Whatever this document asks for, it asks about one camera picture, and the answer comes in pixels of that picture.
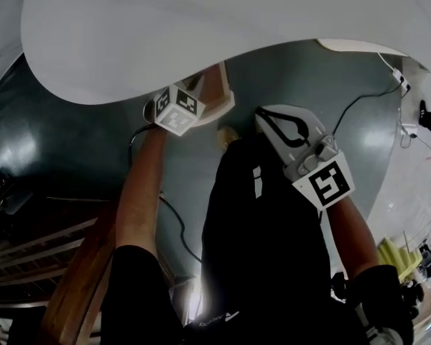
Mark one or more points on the yellow-green chair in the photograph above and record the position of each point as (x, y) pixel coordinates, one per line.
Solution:
(398, 261)

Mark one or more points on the person's black clothing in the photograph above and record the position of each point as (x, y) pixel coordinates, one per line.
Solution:
(265, 246)

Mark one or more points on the person's left shoe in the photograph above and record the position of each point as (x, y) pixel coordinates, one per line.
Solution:
(227, 137)

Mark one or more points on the person's left forearm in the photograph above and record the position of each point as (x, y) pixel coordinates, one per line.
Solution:
(143, 192)

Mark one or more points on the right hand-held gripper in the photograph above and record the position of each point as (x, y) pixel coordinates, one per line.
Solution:
(327, 182)

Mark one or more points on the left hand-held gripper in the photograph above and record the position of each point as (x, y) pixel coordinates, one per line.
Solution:
(174, 117)

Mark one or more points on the dark wooden furniture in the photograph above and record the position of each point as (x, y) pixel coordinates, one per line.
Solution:
(75, 264)

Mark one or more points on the person's right forearm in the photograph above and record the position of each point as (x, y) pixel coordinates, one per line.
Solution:
(352, 239)

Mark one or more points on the large white wood-lined drawer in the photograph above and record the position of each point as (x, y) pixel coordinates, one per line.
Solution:
(215, 92)

